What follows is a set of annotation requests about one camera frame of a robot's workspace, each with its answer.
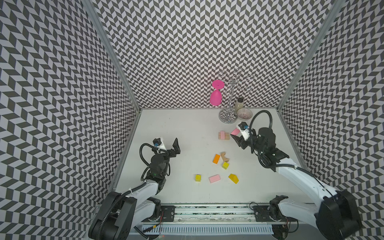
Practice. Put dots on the pink striped bowl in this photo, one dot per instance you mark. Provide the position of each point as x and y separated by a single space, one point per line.
244 114

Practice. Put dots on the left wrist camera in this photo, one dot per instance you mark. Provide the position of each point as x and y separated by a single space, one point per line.
159 143

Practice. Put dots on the yellow cube right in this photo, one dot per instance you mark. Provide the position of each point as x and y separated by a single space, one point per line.
225 165

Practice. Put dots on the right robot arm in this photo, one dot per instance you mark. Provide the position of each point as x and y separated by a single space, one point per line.
334 213

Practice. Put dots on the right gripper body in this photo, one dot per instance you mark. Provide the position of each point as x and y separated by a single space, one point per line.
246 141

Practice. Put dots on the yellow cube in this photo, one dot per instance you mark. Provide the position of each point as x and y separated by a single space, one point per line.
225 165
198 178

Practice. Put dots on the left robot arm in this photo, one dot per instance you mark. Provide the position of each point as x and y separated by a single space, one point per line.
135 192

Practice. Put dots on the chrome glass holder stand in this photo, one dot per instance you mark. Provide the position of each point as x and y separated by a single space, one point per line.
228 115

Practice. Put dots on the pink plastic wine glass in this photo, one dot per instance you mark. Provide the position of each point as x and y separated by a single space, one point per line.
216 97

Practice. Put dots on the yellow wedge block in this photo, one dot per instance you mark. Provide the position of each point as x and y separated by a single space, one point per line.
234 178

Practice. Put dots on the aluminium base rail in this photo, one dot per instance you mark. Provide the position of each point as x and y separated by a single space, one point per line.
153 221

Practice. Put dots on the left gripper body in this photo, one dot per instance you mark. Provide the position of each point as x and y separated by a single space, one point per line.
170 153

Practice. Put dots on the spice jar black lid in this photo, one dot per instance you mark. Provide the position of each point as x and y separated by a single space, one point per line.
239 103

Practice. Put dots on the orange block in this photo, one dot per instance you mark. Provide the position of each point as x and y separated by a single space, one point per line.
216 159

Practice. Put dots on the yellow cube left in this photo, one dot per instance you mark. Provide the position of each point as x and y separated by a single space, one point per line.
198 178

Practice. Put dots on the natural wood arch block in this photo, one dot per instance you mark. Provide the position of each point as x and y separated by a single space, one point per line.
224 158

